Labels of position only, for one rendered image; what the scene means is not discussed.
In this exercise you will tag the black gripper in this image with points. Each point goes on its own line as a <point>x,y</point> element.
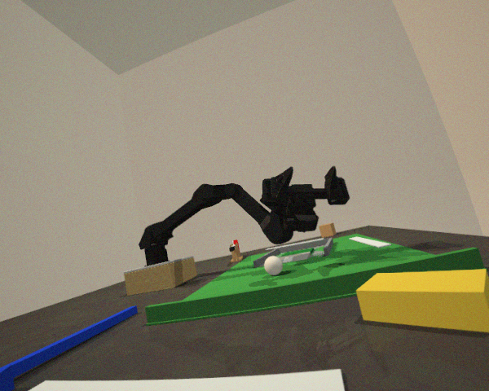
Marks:
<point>277,188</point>

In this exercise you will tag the green putting mat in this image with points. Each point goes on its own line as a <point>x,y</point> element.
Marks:
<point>346,255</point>

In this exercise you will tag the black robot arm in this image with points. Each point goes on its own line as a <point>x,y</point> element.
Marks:
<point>278,225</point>

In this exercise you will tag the white golf ball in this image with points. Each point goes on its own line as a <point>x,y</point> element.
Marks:
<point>273,265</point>

